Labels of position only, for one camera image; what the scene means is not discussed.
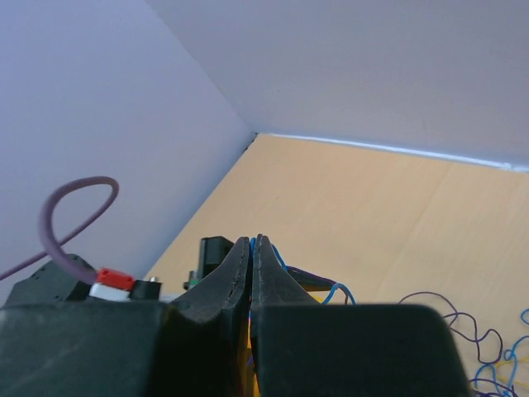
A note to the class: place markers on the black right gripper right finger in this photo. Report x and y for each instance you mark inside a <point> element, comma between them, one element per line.
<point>302,347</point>

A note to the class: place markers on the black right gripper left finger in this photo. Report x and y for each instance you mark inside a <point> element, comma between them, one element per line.
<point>191,346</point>

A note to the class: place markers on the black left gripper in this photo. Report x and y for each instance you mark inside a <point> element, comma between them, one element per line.
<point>50,284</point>

